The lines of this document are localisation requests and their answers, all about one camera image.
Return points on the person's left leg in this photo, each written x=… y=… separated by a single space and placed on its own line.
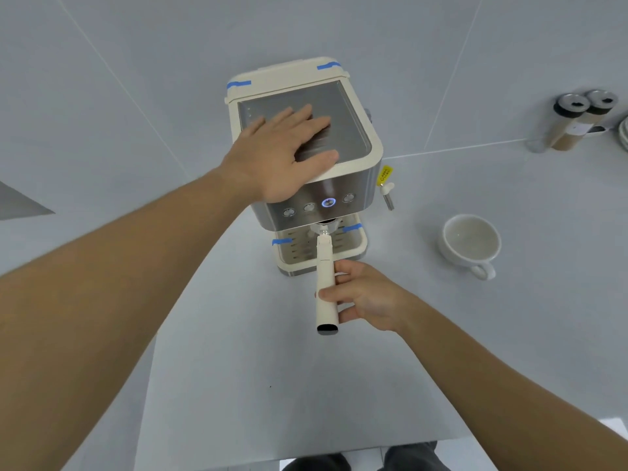
x=316 y=463

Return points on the person's right forearm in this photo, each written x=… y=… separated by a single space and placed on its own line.
x=495 y=392

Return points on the person's left little finger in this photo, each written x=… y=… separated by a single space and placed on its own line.
x=254 y=126

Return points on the person's right thumb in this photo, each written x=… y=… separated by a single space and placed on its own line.
x=336 y=294

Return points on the person's right hand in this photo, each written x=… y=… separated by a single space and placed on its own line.
x=378 y=299

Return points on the person's left hand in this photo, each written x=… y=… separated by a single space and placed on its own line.
x=267 y=164

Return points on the cream and steel espresso machine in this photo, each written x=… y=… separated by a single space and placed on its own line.
x=351 y=132

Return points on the brown canister with black lid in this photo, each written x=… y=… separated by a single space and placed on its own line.
x=602 y=99

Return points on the white ceramic cup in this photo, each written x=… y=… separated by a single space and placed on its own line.
x=471 y=240

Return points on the white plate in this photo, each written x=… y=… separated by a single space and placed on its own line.
x=624 y=134

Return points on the person's left forearm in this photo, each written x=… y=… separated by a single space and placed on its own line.
x=108 y=299

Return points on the clear canister with black lid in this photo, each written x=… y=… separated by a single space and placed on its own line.
x=570 y=105

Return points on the person's left middle finger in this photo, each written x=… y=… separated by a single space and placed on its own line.
x=299 y=115

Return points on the person's right leg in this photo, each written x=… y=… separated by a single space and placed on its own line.
x=414 y=458

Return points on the person's right middle finger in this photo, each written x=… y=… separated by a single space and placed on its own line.
x=342 y=279

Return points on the person's left thumb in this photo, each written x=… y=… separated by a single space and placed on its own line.
x=321 y=159

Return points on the person's leg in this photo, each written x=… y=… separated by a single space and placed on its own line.
x=414 y=458
x=316 y=463

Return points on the blue tape strip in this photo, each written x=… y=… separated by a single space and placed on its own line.
x=329 y=66
x=352 y=228
x=239 y=84
x=282 y=241

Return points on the yellow tag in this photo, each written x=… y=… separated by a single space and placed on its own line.
x=384 y=175

